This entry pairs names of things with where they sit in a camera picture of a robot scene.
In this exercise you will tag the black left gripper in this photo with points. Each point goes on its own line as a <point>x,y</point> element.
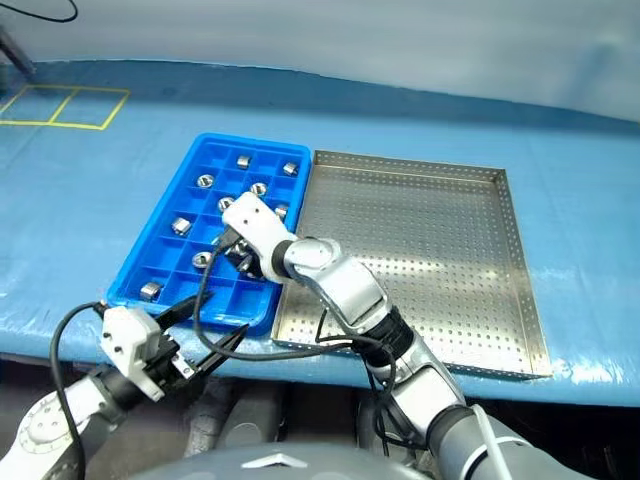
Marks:
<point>167,362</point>

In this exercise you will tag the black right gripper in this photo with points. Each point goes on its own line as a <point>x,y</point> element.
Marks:
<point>254,267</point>

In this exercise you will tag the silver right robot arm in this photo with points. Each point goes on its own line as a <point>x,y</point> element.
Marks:
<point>350,290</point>

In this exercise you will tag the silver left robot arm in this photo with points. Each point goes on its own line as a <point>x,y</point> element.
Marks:
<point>55,415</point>

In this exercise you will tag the blue compartment tray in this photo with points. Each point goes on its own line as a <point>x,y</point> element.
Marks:
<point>235,297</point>

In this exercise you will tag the dark rounded shape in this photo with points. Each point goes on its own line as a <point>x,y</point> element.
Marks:
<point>207,420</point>

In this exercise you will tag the grey robot torso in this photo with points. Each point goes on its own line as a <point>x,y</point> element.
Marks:
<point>300,465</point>

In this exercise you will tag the perforated metal tray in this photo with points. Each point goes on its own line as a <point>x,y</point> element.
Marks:
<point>450,225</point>

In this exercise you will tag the dark grey rod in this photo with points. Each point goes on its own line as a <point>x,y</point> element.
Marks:
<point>17,55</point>

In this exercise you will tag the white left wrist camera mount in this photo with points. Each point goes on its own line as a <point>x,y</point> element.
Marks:
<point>125,330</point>

